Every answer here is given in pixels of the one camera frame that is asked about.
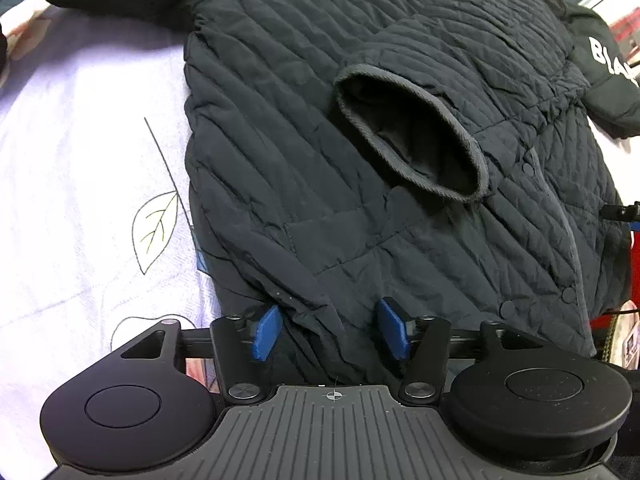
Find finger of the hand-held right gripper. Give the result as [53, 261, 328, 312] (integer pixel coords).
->
[600, 201, 640, 222]

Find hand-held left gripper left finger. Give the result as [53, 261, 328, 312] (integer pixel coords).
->
[120, 305, 283, 405]

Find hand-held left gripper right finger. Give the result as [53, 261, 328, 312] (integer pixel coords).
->
[378, 297, 551, 407]

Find black puffer jacket white letters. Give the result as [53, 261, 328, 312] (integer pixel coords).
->
[562, 0, 640, 140]

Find black quilted jacket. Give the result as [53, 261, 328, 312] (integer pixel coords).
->
[22, 0, 632, 386]

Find white leaf-print bed sheet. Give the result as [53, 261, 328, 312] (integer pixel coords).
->
[0, 0, 596, 480]

